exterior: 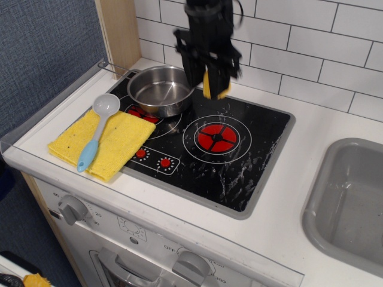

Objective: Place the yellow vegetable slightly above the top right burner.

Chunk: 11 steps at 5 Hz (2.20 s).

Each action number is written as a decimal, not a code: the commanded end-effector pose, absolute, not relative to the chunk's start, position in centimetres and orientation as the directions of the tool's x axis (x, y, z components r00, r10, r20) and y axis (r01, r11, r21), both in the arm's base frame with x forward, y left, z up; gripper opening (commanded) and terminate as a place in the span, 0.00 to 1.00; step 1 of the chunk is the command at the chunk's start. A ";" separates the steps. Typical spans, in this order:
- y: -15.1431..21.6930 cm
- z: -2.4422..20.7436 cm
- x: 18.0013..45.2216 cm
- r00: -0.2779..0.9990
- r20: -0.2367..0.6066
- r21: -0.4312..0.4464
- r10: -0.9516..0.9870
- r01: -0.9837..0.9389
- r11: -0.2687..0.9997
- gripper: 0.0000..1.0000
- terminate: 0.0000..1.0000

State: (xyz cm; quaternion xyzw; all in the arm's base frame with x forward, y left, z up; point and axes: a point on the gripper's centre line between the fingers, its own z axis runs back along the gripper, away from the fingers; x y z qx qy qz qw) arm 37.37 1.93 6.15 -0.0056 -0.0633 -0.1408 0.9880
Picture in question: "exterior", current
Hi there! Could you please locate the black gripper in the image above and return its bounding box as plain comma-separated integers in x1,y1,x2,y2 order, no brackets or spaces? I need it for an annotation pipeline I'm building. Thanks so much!
174,7,242,100

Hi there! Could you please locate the yellow toy corn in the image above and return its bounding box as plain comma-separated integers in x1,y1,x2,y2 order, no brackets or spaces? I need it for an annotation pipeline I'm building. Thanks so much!
203,66,231,100

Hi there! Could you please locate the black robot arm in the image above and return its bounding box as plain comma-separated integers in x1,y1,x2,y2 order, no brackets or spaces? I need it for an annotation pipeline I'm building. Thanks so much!
174,1,242,100

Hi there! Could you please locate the small steel pot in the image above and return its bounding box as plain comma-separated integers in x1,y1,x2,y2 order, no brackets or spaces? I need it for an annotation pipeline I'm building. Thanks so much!
98,61,194,118

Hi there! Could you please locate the black toy stovetop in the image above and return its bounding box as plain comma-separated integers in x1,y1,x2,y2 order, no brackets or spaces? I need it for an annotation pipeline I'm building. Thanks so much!
120,90,296,220

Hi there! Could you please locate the right red stove knob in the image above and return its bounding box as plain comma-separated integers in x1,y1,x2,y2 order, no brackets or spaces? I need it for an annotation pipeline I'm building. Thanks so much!
160,158,171,169

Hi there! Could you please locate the red stove knob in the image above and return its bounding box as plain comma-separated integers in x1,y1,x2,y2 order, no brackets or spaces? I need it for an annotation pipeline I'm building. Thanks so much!
160,158,171,169
136,149,147,158

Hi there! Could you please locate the left red stove knob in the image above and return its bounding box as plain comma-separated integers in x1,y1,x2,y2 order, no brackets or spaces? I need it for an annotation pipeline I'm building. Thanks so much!
136,149,147,158

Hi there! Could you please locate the yellow folded cloth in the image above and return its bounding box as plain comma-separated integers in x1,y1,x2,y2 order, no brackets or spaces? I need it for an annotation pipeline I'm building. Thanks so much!
48,110,156,182

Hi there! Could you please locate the left grey oven dial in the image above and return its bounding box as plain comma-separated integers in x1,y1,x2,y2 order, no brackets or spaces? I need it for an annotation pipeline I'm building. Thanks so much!
59,195,88,225

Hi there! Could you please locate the grey oven dial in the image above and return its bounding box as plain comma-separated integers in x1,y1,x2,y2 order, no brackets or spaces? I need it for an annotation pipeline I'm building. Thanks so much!
172,251,211,286
59,195,88,225

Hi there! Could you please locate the right grey oven dial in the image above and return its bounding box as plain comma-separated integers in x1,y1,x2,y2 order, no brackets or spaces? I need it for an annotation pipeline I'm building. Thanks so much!
172,251,211,286

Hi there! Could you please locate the grey sink basin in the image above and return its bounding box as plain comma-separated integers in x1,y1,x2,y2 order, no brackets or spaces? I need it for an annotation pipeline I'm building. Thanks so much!
302,138,382,277

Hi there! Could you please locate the white toy oven front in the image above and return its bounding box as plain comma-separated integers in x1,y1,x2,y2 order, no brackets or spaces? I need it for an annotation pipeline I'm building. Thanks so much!
36,180,303,286

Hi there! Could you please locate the yellow object at corner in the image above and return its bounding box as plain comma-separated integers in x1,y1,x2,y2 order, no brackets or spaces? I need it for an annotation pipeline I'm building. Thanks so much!
23,273,51,287

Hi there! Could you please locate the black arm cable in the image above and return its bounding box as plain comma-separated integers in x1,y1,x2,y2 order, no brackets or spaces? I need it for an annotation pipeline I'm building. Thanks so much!
232,0,245,30

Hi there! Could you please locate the wooden side post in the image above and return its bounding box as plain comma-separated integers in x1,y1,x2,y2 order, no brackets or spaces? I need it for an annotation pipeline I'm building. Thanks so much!
95,0,141,79

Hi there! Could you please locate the grey spoon with blue handle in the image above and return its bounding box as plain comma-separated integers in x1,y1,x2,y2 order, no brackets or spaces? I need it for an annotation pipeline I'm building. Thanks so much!
77,93,120,172

